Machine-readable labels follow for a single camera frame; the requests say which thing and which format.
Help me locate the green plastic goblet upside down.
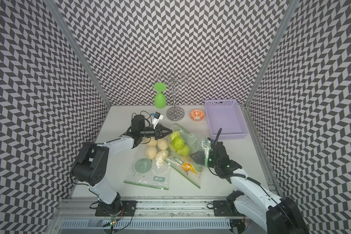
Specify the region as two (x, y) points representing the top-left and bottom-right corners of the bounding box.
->
(154, 82), (166, 109)

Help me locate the zip bag with orange fruit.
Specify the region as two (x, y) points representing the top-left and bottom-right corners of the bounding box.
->
(163, 154), (204, 189)

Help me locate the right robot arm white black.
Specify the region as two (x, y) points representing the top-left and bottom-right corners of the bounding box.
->
(190, 137), (309, 234)

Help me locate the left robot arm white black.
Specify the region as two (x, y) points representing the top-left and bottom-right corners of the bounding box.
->
(70, 112), (172, 210)

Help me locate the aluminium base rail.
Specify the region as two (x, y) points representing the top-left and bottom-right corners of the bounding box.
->
(45, 196), (306, 234)

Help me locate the green pear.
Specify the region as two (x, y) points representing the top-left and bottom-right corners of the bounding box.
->
(172, 137), (185, 151)
(170, 131), (180, 141)
(177, 145), (190, 157)

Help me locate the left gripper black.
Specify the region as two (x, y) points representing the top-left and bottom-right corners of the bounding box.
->
(140, 124), (173, 140)

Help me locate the zip bag with beige fruit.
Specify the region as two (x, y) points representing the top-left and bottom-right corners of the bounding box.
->
(124, 137), (170, 190)

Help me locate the orange patterned small bowl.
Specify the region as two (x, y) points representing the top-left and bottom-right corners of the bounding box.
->
(189, 109), (205, 122)

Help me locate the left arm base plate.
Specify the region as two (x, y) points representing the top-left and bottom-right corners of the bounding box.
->
(95, 200), (137, 217)

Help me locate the purple plastic basket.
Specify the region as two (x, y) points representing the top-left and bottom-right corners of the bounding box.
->
(205, 99), (249, 140)

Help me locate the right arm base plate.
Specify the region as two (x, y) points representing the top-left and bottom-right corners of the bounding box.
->
(212, 200), (244, 217)

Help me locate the zip bag with green pears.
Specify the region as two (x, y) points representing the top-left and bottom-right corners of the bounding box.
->
(168, 123), (212, 156)

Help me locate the chrome mug tree stand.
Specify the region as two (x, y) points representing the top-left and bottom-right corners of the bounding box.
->
(157, 69), (189, 122)

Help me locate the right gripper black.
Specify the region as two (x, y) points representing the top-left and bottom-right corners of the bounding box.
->
(190, 151), (220, 168)

